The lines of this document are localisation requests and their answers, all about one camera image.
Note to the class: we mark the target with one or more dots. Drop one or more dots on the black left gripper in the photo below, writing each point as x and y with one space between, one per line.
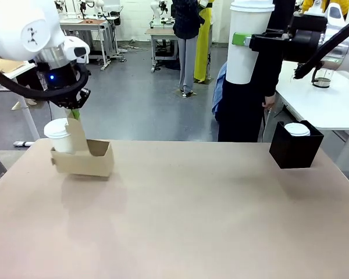
59 81

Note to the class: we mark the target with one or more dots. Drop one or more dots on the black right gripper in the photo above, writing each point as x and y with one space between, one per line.
304 37

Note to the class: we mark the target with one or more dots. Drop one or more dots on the tall white lidded paper cup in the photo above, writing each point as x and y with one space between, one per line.
247 58

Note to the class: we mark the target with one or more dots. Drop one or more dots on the short white lidded paper cup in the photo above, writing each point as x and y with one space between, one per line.
59 138

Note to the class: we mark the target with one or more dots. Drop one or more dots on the brown cardboard cup carrier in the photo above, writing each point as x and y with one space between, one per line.
85 161

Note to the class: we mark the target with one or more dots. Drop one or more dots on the person's left forearm black sleeve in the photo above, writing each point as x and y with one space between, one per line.
274 77

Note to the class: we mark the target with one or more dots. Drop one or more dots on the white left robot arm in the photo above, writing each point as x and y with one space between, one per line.
23 29

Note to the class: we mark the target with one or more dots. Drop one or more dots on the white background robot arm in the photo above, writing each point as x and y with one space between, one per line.
67 7

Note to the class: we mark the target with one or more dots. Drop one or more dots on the white lidded cup in box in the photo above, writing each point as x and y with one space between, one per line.
297 129

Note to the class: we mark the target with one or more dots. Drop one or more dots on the black square cup box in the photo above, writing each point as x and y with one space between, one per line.
296 151

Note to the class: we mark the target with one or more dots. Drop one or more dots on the person's left hand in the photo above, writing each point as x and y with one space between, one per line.
270 101

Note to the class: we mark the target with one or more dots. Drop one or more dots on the white power strip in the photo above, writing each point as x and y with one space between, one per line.
23 143

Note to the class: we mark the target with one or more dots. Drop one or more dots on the person in yellow coat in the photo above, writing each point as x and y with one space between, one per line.
203 43

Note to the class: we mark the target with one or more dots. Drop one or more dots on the blue cloth on chair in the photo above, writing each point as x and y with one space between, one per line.
219 93

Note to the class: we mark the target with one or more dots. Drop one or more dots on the glass coffee pot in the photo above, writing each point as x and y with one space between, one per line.
322 78

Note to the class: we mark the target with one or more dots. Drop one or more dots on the person in black Nike hoodie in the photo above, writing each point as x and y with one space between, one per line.
250 110

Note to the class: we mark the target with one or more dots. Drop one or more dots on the person in dark plaid shirt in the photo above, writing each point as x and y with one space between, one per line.
187 43

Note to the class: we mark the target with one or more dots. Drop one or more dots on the large white side table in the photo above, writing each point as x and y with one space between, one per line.
317 101

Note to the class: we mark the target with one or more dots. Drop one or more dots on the small white side table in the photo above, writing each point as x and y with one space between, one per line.
8 72

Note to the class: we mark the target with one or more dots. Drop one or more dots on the brown paper envelope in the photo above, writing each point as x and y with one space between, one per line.
5 65

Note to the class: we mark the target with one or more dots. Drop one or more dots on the small grey background workbench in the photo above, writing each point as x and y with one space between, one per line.
163 43

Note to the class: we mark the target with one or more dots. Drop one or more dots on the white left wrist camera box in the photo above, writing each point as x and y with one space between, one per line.
78 50

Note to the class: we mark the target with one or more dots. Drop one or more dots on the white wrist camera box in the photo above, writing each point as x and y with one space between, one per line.
336 11
78 50

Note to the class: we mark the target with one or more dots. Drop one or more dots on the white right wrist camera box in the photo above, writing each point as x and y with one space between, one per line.
336 11

